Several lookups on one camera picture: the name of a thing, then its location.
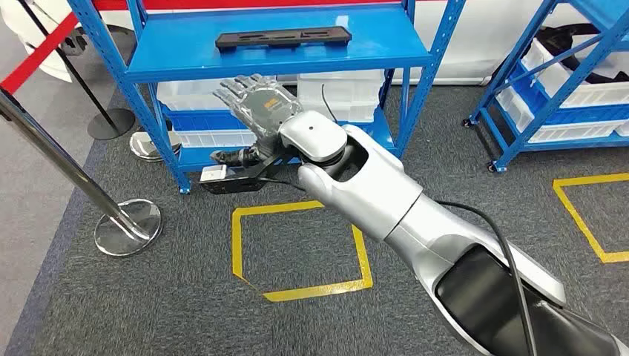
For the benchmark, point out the red barrier belt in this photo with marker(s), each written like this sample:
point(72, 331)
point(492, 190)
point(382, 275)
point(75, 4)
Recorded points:
point(245, 4)
point(34, 59)

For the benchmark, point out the chrome stanchion post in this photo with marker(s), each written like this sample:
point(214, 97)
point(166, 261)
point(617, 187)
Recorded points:
point(147, 147)
point(59, 157)

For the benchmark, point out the thin black pole stand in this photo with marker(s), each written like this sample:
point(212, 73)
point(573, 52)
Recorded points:
point(110, 125)

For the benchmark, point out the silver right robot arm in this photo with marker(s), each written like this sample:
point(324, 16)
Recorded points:
point(393, 196)

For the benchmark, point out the blue metal rack with casters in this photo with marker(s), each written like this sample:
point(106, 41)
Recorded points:
point(555, 103)

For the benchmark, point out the blue metal shelf rack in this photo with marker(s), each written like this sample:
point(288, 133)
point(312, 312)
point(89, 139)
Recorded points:
point(196, 49)

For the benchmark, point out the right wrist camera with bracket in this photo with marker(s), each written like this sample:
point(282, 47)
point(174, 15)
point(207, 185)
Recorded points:
point(231, 184)

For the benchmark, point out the black plastic plate frame part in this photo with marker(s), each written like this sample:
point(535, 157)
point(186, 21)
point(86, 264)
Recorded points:
point(282, 38)

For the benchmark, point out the black rubber part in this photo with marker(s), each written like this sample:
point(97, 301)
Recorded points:
point(555, 37)

